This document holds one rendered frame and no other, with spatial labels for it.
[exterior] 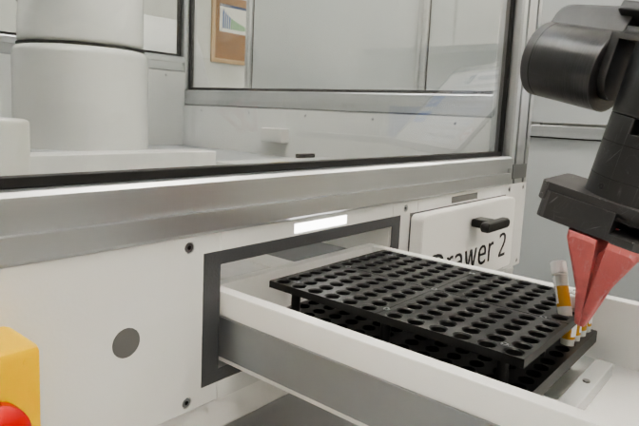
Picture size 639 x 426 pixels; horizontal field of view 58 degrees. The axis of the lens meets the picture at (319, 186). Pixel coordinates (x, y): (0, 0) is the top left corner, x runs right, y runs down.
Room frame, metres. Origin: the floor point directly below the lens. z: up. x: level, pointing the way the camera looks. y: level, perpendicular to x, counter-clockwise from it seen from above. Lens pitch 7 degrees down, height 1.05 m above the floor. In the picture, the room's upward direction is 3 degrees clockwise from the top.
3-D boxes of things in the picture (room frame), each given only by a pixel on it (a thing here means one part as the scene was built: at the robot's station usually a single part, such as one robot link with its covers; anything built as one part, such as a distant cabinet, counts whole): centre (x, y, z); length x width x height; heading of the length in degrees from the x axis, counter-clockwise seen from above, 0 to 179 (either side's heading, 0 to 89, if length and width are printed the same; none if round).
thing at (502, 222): (0.78, -0.23, 0.91); 0.07 x 0.04 x 0.01; 140
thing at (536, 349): (0.41, -0.18, 0.90); 0.18 x 0.02 x 0.01; 140
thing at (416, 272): (0.48, -0.10, 0.87); 0.22 x 0.18 x 0.06; 50
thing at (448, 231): (0.80, -0.21, 0.87); 0.29 x 0.02 x 0.11; 140
